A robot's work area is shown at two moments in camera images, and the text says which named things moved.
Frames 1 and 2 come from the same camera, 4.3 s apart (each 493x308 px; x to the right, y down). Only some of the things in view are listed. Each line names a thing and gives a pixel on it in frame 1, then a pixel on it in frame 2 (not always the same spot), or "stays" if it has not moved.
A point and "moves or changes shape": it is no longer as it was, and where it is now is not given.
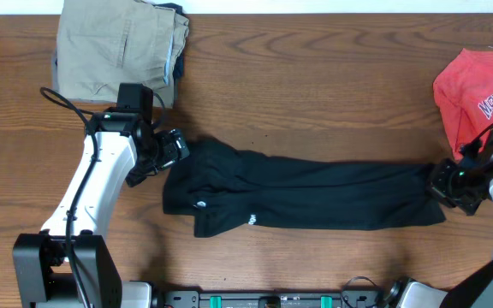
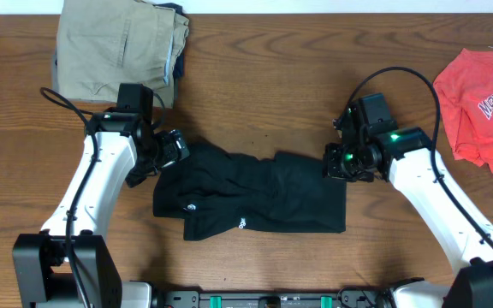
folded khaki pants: x=102 y=44 stays
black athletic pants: x=224 y=189 moves or changes shape
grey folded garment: x=55 y=85 stays
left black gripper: x=173 y=152 stays
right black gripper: x=438 y=186 → x=332 y=168
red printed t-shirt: x=477 y=90 stays
